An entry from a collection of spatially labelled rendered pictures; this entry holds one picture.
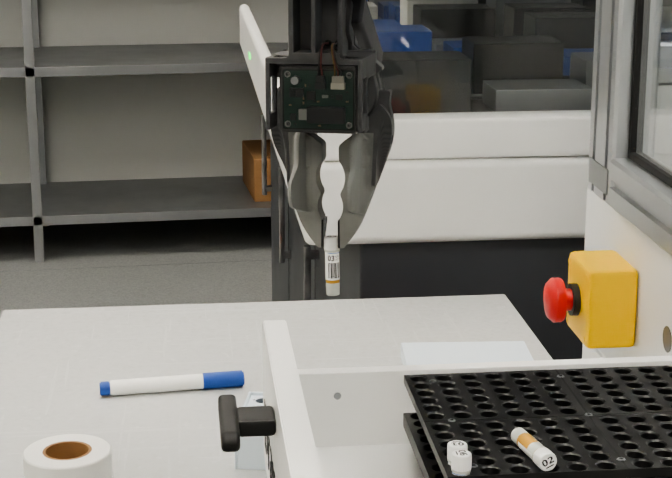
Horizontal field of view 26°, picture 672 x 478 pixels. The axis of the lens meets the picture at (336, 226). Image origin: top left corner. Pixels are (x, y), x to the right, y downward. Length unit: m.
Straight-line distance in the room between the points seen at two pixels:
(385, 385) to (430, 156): 0.70
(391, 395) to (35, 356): 0.55
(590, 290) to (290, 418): 0.45
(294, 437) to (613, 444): 0.21
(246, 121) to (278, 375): 4.19
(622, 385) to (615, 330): 0.26
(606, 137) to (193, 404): 0.46
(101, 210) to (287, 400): 3.80
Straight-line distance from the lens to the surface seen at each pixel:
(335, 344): 1.54
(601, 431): 0.97
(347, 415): 1.08
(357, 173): 1.08
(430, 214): 1.76
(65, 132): 5.13
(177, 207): 4.71
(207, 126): 5.13
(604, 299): 1.29
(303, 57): 1.04
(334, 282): 1.12
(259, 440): 1.23
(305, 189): 1.11
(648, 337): 1.28
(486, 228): 1.78
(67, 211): 4.71
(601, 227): 1.40
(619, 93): 1.35
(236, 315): 1.63
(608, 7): 1.37
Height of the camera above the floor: 1.26
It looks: 14 degrees down
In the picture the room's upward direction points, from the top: straight up
